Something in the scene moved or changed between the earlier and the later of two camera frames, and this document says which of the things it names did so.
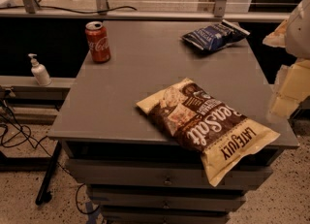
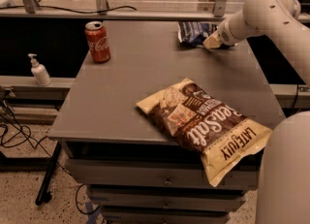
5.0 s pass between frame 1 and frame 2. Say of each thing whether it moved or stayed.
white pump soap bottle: stayed
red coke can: stayed
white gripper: moved
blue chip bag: moved
